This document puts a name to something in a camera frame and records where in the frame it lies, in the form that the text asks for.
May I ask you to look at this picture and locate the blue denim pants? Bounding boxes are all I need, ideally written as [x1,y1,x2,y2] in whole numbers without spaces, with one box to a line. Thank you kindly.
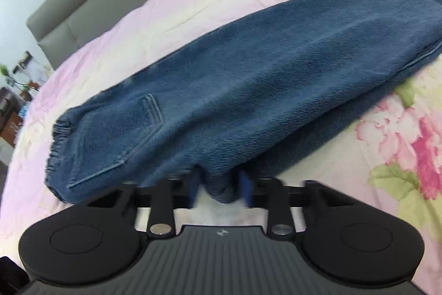
[44,0,442,205]

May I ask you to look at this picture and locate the brown wooden nightstand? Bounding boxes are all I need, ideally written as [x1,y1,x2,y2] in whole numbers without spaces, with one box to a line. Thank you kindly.
[0,88,25,148]

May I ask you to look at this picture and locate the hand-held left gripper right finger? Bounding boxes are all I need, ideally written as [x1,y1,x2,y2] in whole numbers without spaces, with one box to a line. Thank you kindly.
[238,170,349,237]

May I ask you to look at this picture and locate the pink floral bed sheet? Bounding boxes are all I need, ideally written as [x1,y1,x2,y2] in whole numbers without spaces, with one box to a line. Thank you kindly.
[0,0,442,285]

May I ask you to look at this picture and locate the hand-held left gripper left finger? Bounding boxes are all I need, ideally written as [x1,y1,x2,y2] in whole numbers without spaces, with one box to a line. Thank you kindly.
[85,170,201,239]

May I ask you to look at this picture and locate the green potted plant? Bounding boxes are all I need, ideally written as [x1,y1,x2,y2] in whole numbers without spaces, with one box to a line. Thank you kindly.
[0,64,15,88]

